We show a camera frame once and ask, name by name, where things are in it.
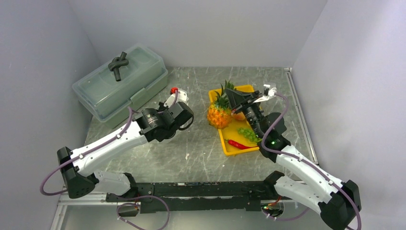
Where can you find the black knotted foam tube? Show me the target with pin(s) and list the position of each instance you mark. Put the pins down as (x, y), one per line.
(116, 63)

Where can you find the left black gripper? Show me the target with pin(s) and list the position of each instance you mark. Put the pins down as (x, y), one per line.
(162, 108)

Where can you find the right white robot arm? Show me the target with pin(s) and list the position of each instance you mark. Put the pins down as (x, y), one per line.
(338, 203)

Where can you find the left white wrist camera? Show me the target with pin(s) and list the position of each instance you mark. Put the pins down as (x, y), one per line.
(176, 95)

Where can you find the red toy chili pepper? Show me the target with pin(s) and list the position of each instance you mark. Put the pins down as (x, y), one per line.
(232, 145)

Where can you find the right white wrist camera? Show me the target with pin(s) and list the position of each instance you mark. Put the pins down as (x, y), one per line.
(268, 93)

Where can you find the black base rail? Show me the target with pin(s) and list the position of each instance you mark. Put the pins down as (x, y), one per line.
(199, 196)

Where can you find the toy peach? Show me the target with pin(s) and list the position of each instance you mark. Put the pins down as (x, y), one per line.
(239, 116)

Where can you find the green toy grapes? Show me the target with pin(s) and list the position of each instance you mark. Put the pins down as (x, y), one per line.
(248, 134)

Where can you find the clear lidded storage box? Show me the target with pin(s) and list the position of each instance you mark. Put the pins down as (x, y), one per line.
(105, 98)

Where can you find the toy pineapple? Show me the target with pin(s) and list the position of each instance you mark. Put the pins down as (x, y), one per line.
(219, 113)

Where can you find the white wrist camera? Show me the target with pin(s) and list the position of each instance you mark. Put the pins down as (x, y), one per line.
(268, 93)
(176, 95)

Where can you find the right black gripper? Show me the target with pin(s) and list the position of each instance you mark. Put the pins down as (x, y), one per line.
(237, 99)

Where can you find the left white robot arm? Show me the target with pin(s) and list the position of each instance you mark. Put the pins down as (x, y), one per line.
(79, 167)

